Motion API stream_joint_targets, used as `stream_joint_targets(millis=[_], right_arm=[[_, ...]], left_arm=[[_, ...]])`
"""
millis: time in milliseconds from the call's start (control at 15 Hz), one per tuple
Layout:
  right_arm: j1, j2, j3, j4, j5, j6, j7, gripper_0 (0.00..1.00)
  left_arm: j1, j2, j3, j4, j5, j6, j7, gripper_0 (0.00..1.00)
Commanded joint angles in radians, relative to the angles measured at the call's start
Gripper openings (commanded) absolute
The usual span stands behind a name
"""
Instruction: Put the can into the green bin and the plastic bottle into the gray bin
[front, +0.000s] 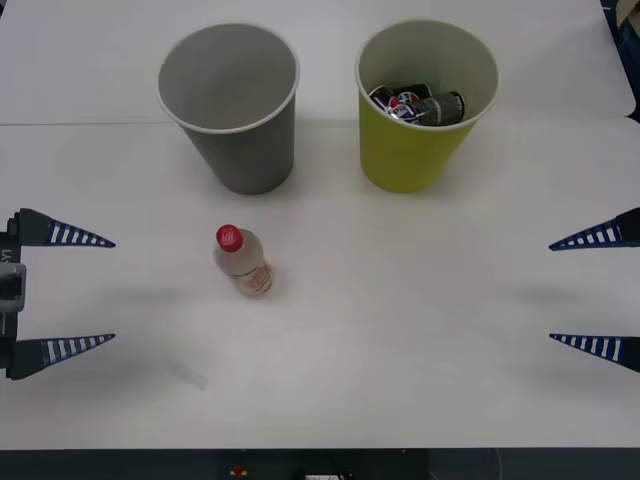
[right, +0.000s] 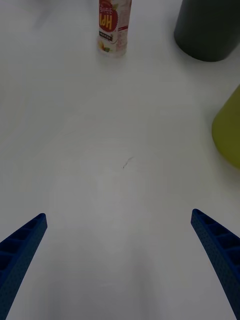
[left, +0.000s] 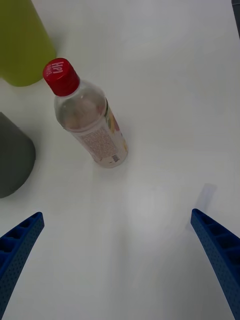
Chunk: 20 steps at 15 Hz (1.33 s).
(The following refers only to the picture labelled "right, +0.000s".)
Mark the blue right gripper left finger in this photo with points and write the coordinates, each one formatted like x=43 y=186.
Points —
x=20 y=255

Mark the yellow-green plastic waste bin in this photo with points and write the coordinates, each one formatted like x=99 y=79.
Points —
x=228 y=132

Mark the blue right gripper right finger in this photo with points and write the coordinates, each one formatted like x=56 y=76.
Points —
x=220 y=250

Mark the grey plastic waste bin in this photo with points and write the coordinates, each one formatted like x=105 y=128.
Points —
x=208 y=27

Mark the small white bottle red label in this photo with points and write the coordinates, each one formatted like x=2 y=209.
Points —
x=114 y=27

